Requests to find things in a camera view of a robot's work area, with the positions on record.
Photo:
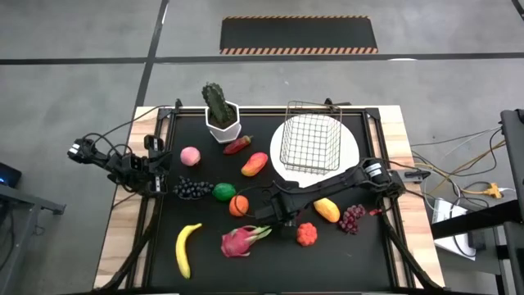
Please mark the red ribbon tag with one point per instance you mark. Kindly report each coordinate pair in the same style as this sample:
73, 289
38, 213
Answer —
374, 212

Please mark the pink dragon fruit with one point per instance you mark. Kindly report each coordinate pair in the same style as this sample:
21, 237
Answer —
235, 241

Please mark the pink peach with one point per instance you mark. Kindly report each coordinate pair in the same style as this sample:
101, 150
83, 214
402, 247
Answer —
190, 156

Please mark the yellow banana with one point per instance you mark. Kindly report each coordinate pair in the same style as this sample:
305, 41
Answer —
182, 250

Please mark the black side table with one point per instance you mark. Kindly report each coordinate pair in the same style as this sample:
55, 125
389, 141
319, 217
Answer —
471, 221

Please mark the white box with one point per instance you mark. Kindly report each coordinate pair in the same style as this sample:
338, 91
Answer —
444, 213

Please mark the white round plate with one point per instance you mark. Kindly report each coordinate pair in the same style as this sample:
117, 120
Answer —
348, 151

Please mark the black table mat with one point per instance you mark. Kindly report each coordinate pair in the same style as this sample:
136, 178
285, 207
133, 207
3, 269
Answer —
266, 270

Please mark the grey desk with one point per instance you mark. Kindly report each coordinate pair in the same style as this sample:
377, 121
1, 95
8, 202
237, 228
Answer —
20, 201

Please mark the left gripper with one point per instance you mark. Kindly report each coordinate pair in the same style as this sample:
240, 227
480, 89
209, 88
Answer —
155, 166

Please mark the red yellow mango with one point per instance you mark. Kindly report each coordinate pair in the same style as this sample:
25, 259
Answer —
254, 164

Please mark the yellow papaya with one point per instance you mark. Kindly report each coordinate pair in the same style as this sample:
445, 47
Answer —
326, 210

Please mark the yellow power plug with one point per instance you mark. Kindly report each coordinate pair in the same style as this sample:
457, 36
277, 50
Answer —
493, 191

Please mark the green lime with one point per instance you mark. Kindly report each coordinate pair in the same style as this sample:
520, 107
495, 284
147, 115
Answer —
224, 191

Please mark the black metal rig frame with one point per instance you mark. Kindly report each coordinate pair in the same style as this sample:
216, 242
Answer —
262, 109

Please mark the red chili pepper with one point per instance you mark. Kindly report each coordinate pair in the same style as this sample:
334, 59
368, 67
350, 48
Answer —
237, 145

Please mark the black upright panel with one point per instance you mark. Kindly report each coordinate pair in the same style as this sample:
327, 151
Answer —
513, 155

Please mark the black device with blue light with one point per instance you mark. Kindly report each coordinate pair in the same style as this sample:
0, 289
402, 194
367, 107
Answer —
8, 176

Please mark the black hazard striped floor mat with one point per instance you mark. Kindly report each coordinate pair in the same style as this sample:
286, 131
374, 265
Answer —
299, 34

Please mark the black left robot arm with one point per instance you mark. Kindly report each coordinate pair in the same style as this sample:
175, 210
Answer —
118, 164

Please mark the red grape bunch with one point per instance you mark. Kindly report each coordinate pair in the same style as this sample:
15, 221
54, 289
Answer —
350, 221

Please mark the black grape bunch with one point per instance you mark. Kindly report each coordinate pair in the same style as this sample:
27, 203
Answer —
192, 188

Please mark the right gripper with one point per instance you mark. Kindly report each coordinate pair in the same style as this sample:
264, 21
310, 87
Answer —
286, 198

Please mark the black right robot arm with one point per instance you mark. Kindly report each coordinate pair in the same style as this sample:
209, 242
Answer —
348, 180

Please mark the green cucumber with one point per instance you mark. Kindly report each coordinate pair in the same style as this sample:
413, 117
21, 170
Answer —
217, 102

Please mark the orange bumpy fruit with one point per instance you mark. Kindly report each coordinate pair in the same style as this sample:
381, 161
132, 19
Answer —
307, 234

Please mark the black clamp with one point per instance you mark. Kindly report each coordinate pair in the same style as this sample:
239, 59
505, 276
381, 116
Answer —
415, 175

